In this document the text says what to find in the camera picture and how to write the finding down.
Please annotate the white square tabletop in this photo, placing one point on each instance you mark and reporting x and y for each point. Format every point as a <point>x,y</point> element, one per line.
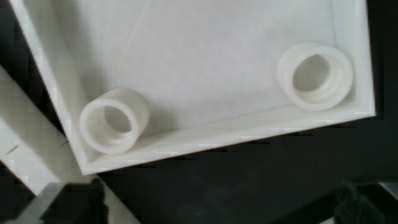
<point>185,74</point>

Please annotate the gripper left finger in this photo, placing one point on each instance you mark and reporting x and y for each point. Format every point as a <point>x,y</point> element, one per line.
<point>79,207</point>

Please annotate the white L-shaped obstacle fence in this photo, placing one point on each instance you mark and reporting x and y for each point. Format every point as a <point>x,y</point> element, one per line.
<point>34,148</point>

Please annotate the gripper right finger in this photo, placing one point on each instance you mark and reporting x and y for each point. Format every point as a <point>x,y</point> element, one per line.
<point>367,203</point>

